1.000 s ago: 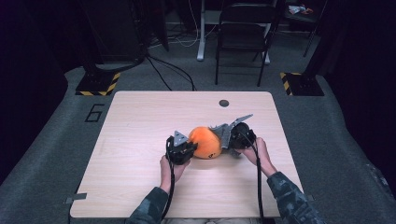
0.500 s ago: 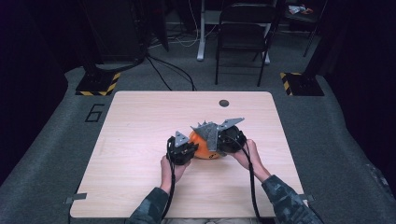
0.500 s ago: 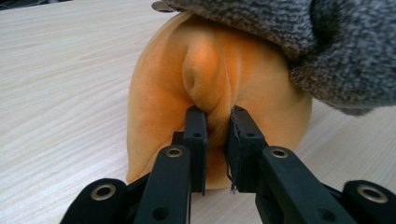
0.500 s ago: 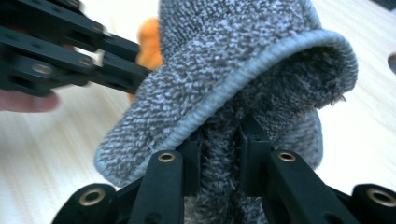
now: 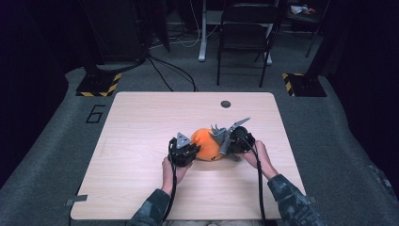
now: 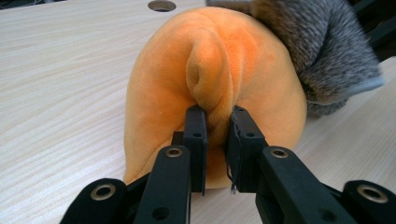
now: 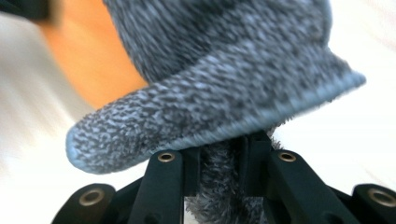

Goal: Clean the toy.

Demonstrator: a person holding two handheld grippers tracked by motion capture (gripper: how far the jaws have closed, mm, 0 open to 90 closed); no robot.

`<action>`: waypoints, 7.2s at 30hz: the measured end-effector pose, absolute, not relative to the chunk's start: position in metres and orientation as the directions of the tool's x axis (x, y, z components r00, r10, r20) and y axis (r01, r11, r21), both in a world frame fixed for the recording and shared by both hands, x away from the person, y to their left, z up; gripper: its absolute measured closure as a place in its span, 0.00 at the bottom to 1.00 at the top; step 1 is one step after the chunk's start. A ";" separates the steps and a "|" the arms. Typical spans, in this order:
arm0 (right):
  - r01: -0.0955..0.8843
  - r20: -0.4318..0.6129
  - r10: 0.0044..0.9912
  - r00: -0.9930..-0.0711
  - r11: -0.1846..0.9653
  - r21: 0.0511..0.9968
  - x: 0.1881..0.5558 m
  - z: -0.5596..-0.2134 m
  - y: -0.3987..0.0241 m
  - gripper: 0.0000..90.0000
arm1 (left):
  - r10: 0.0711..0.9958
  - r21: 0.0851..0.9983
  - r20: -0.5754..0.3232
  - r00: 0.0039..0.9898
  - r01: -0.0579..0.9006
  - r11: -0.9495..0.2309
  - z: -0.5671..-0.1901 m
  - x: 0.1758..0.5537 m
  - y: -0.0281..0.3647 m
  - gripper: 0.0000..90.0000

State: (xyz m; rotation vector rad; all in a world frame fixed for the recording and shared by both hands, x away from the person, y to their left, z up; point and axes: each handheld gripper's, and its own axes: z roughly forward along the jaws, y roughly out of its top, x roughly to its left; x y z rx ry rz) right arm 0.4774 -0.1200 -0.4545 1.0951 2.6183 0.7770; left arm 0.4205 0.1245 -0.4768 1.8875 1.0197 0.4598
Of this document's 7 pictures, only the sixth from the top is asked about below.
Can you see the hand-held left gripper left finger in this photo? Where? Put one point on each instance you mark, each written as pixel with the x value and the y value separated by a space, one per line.
pixel 174 180

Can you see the round grey table grommet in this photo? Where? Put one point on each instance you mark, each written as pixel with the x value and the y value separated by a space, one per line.
pixel 162 5

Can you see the orange plush toy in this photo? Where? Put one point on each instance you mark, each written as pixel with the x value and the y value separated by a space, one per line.
pixel 162 77

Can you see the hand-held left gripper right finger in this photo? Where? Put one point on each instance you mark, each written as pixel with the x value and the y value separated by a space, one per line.
pixel 274 180

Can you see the grey fluffy cloth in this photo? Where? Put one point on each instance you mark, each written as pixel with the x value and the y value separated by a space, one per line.
pixel 330 46

